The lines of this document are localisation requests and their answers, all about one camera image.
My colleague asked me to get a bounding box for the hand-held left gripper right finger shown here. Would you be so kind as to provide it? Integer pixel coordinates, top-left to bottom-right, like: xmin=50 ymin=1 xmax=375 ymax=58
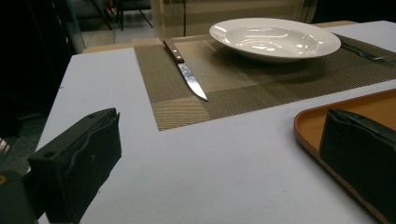
xmin=318 ymin=107 xmax=396 ymax=224

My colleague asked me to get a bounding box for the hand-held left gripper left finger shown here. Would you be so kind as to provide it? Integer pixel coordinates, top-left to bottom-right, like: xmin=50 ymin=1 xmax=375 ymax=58
xmin=27 ymin=107 xmax=122 ymax=224

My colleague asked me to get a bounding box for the wooden serving tray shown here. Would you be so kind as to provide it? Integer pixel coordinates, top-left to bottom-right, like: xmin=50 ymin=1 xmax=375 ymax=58
xmin=293 ymin=88 xmax=396 ymax=224

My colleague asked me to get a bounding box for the wooden-handled table knife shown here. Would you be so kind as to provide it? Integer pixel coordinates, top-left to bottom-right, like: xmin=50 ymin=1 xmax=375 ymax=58
xmin=163 ymin=38 xmax=209 ymax=103

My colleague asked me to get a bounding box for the white deep plate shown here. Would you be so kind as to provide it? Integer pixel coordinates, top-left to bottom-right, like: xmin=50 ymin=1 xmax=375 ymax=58
xmin=208 ymin=17 xmax=342 ymax=64

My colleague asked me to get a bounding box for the woven beige placemat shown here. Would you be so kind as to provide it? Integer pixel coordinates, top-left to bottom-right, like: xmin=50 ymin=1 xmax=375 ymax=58
xmin=134 ymin=33 xmax=396 ymax=132

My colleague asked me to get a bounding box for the white table cover sheet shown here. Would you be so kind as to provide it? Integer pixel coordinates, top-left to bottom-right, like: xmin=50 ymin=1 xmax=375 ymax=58
xmin=35 ymin=20 xmax=396 ymax=224

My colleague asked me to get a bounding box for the light wooden bench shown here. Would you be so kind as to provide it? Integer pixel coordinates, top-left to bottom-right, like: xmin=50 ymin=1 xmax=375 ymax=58
xmin=150 ymin=0 xmax=312 ymax=39

